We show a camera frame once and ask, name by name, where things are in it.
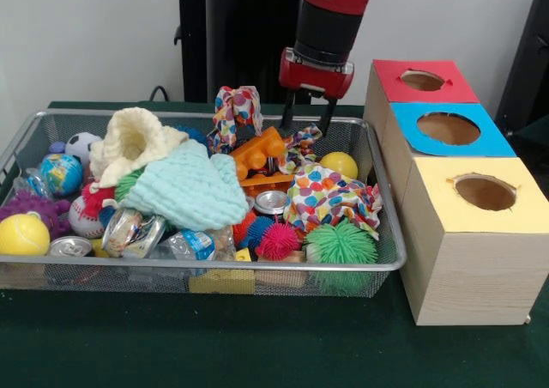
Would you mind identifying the large yellow ball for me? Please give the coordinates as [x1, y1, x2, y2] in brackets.
[0, 214, 51, 257]

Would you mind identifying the wooden box with three holes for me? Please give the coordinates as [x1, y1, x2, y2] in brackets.
[363, 59, 549, 326]

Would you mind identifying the orange toy block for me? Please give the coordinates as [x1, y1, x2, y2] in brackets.
[229, 126, 294, 191]

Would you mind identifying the cream waffle cloth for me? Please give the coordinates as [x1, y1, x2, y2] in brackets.
[89, 107, 190, 190]

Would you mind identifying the clear wire mesh bin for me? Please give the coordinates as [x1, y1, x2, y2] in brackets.
[0, 109, 407, 299]

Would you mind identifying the pink spiky ball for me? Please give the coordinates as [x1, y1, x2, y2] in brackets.
[257, 222, 302, 262]

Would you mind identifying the white colourful print cloth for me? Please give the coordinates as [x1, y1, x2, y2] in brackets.
[279, 126, 323, 174]

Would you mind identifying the light teal waffle cloth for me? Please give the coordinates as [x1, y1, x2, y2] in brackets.
[120, 139, 250, 232]

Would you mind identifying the green spiky ball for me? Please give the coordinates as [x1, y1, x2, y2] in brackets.
[304, 222, 378, 269]

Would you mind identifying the small yellow ball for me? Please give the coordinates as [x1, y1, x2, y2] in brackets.
[321, 151, 359, 179]

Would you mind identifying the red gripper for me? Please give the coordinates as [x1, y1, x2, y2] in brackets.
[279, 47, 355, 141]

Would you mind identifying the dark green tablecloth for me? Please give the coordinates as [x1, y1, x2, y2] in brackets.
[0, 100, 549, 388]

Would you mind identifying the heart print cloth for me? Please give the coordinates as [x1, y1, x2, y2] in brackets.
[208, 86, 263, 155]

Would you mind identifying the blue globe ball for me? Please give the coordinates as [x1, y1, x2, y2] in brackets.
[39, 154, 84, 197]

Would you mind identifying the polka dot cloth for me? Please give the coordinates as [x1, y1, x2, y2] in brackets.
[283, 163, 384, 240]

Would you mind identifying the black panel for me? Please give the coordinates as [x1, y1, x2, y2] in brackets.
[498, 0, 549, 140]

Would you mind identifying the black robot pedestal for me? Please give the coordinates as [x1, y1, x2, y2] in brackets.
[166, 0, 344, 106]

